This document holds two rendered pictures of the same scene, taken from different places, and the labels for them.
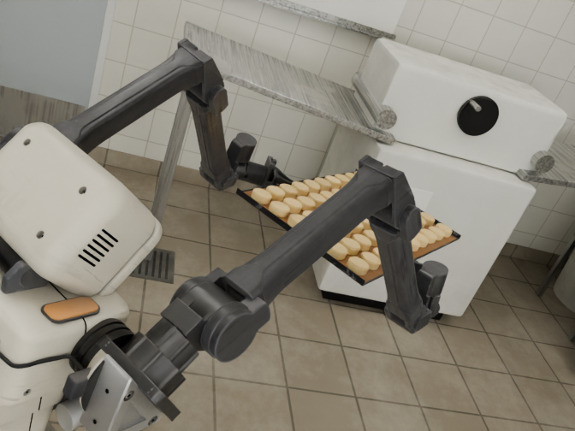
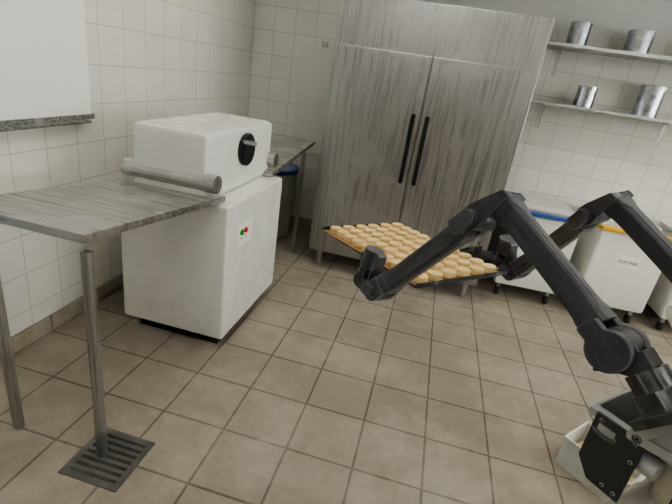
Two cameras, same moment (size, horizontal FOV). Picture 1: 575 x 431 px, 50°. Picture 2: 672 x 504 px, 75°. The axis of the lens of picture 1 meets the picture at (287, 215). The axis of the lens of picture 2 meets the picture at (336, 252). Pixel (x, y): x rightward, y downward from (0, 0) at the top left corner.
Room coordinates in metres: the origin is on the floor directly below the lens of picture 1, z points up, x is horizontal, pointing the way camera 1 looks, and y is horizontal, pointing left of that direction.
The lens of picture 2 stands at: (1.03, 1.30, 1.56)
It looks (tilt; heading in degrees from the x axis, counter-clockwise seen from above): 22 degrees down; 298
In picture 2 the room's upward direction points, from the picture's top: 9 degrees clockwise
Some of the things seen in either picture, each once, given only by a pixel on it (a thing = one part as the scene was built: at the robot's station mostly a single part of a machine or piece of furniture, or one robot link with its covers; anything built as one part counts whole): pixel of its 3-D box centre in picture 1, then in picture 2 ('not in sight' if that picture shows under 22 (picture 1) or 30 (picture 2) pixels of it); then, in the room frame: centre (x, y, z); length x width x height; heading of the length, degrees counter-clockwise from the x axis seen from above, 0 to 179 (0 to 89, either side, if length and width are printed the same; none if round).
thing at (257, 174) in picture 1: (256, 174); not in sight; (1.52, 0.12, 0.99); 0.07 x 0.07 x 0.10; 16
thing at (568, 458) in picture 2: not in sight; (601, 463); (0.57, -0.72, 0.08); 0.30 x 0.22 x 0.16; 155
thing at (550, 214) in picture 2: not in sight; (527, 247); (1.27, -2.67, 0.39); 0.64 x 0.54 x 0.77; 110
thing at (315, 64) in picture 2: not in sight; (318, 99); (3.38, -2.36, 1.28); 0.42 x 0.06 x 1.00; 18
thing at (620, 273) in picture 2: not in sight; (607, 264); (0.65, -2.86, 0.39); 0.64 x 0.54 x 0.77; 108
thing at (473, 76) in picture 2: not in sight; (415, 152); (2.28, -2.21, 1.03); 1.40 x 0.91 x 2.05; 18
